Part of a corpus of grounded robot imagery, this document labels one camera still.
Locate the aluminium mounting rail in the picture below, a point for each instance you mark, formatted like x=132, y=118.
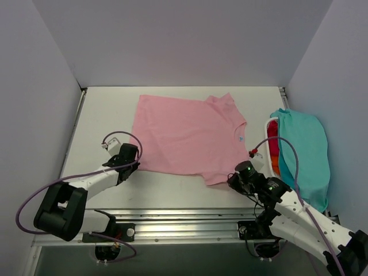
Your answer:
x=185, y=226

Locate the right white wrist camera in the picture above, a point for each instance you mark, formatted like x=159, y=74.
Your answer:
x=256, y=159

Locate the pink t shirt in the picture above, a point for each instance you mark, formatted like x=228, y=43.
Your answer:
x=190, y=137

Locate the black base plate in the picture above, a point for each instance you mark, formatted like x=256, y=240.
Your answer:
x=122, y=231
x=251, y=230

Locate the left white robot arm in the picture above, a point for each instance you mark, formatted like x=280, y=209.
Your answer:
x=63, y=213

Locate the teal t shirt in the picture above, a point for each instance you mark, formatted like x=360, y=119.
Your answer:
x=303, y=157

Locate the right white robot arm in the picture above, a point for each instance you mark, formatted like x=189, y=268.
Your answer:
x=343, y=251

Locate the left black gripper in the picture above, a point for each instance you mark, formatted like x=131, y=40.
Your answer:
x=128, y=157

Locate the red garment in basket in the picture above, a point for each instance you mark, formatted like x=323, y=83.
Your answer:
x=272, y=131

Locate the white laundry basket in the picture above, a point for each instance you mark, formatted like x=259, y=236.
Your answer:
x=267, y=145

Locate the orange garment in basket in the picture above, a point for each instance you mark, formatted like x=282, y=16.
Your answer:
x=275, y=165

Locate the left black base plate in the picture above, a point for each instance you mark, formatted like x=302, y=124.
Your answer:
x=122, y=231

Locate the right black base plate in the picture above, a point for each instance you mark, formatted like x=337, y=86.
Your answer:
x=251, y=230

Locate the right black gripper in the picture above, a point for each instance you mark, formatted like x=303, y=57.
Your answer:
x=235, y=180

